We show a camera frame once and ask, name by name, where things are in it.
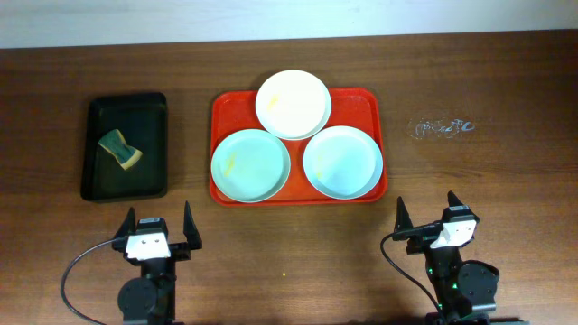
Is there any green and yellow sponge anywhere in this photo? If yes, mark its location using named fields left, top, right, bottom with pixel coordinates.
left=98, top=129, right=143, bottom=171

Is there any red plastic tray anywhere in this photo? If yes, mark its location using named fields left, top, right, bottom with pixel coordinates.
left=210, top=88, right=384, bottom=206

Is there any white plate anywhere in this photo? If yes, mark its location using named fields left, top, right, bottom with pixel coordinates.
left=255, top=70, right=332, bottom=141

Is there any light green plate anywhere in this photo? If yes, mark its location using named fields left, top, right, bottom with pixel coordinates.
left=210, top=129, right=291, bottom=203

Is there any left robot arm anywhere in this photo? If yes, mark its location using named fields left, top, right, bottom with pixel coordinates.
left=111, top=203, right=202, bottom=325

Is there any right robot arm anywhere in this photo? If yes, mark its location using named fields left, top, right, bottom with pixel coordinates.
left=391, top=191, right=499, bottom=324

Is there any black plastic tray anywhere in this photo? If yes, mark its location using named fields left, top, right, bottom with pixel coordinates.
left=80, top=92, right=168, bottom=202

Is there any light blue plate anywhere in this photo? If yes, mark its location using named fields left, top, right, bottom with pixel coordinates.
left=303, top=125, right=385, bottom=200

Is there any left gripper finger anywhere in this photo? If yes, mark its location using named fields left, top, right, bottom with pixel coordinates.
left=183, top=201, right=202, bottom=250
left=114, top=208, right=136, bottom=239

